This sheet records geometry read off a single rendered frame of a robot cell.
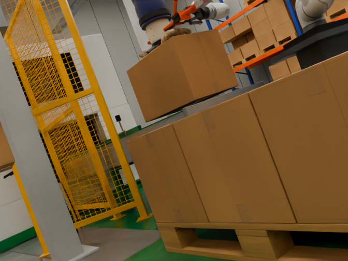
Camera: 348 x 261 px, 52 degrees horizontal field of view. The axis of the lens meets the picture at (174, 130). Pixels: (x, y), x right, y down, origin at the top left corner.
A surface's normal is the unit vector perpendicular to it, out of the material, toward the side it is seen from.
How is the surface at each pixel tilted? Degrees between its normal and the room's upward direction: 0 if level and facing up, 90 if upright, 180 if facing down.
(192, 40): 90
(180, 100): 90
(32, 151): 90
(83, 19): 90
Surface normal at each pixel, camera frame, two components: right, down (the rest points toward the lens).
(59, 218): 0.55, -0.21
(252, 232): -0.76, 0.29
